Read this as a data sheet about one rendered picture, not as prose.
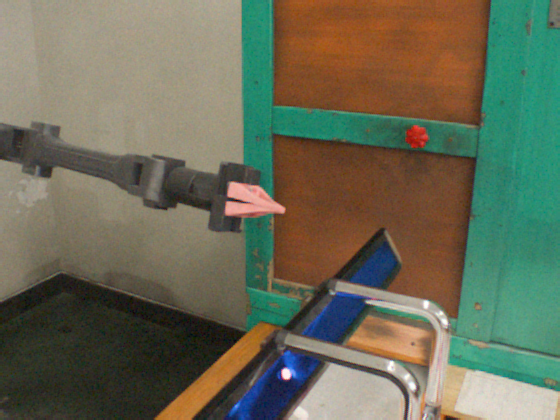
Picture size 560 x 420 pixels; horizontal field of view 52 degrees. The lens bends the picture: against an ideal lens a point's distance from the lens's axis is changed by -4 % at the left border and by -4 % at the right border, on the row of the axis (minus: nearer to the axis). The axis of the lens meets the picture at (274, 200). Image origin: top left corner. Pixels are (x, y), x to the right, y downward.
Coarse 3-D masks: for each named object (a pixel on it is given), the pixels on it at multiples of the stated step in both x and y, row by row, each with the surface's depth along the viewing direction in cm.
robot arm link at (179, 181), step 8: (176, 168) 92; (184, 168) 92; (176, 176) 90; (184, 176) 90; (192, 176) 89; (168, 184) 91; (176, 184) 90; (184, 184) 89; (168, 192) 91; (176, 192) 90; (184, 192) 89; (192, 192) 89; (176, 200) 91; (184, 200) 90
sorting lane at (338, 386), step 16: (336, 368) 124; (320, 384) 118; (336, 384) 118; (352, 384) 118; (368, 384) 118; (384, 384) 118; (304, 400) 113; (320, 400) 113; (336, 400) 113; (352, 400) 113; (368, 400) 113; (384, 400) 113; (320, 416) 109; (336, 416) 109; (352, 416) 109; (368, 416) 109; (384, 416) 109
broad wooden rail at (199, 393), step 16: (256, 336) 131; (240, 352) 125; (256, 352) 125; (208, 368) 120; (224, 368) 120; (240, 368) 120; (192, 384) 114; (208, 384) 114; (224, 384) 114; (176, 400) 109; (192, 400) 109; (208, 400) 110; (160, 416) 105; (176, 416) 105; (192, 416) 105
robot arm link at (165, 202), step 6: (156, 156) 95; (162, 156) 94; (168, 162) 93; (174, 162) 93; (180, 162) 95; (168, 168) 93; (174, 168) 94; (168, 174) 93; (216, 174) 96; (162, 186) 93; (162, 192) 93; (144, 198) 95; (162, 198) 93; (168, 198) 94; (144, 204) 95; (150, 204) 95; (156, 204) 94; (162, 204) 93; (168, 204) 94; (174, 204) 95
